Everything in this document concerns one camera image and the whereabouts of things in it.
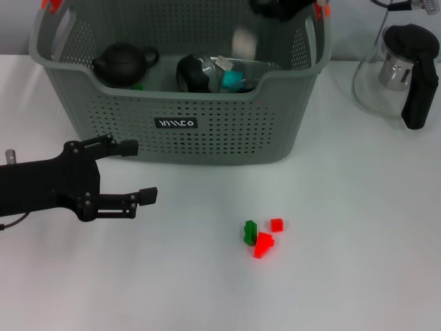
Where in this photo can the teal toy brick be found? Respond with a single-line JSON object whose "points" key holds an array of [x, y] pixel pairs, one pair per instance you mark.
{"points": [[231, 80]]}

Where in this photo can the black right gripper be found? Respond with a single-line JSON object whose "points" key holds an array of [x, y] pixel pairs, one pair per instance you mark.
{"points": [[279, 8]]}

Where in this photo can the long orange-red toy brick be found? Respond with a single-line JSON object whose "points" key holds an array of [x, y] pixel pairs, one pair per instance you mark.
{"points": [[263, 243]]}

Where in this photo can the green toy brick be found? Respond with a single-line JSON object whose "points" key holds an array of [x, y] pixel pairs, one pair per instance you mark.
{"points": [[138, 87], [249, 232]]}

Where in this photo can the white toy brick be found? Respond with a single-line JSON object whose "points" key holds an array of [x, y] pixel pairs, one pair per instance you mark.
{"points": [[244, 41], [224, 63]]}

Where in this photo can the black clay teapot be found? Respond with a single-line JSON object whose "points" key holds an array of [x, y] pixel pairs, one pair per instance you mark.
{"points": [[120, 65]]}

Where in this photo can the grey perforated storage bin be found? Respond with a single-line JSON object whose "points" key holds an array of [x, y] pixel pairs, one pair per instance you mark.
{"points": [[138, 113]]}

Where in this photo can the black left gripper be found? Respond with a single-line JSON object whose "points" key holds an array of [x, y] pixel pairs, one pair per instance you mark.
{"points": [[51, 186]]}

